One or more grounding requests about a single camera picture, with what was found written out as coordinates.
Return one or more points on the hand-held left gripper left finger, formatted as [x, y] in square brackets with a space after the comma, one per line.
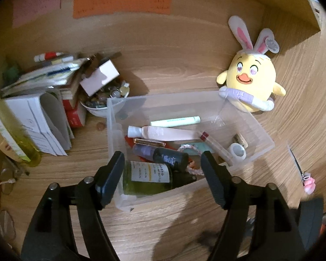
[112, 179]

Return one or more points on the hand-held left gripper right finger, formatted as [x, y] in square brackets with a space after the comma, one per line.
[213, 179]

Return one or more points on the green glass bottle white label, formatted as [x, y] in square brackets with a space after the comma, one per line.
[141, 179]

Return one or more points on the clear tube red cap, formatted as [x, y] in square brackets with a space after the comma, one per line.
[217, 146]

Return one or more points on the teal squeeze tube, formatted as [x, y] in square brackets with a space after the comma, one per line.
[197, 146]

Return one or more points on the white tape roll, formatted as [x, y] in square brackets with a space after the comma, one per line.
[238, 150]

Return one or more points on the red tea packet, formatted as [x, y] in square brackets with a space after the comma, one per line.
[128, 142]

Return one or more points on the small tan cork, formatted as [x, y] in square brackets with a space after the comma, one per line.
[240, 139]

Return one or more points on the black and purple bottle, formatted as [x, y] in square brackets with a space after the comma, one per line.
[168, 157]

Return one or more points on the gold lipstick case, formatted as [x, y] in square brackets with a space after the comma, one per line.
[149, 142]

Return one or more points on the white cosmetic tube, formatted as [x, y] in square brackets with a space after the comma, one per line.
[165, 133]

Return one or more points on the mint green slim tube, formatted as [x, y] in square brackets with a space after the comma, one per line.
[176, 120]

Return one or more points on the clear plastic storage bin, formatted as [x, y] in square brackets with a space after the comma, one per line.
[165, 106]

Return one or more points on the white bowl of stones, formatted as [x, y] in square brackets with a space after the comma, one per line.
[106, 99]

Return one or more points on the stack of red books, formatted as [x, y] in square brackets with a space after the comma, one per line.
[73, 103]

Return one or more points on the white folded paper sheets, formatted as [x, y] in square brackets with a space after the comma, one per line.
[40, 125]

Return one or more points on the white cardboard box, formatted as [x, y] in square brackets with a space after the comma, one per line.
[99, 77]

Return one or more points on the eyeglasses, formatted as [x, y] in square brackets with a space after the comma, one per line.
[6, 174]

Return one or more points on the yellow chick plush toy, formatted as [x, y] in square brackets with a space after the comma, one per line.
[250, 78]

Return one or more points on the yellow-green spray bottle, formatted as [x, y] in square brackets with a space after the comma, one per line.
[13, 130]

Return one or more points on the beige box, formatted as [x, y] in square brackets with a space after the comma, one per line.
[5, 144]

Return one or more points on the stack of papers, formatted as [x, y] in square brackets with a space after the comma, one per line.
[43, 73]

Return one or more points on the red and white marker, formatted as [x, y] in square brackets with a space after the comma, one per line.
[49, 56]

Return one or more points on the orange paper note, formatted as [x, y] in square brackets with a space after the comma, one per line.
[122, 1]

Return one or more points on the pink paper note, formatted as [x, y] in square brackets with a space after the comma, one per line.
[35, 5]

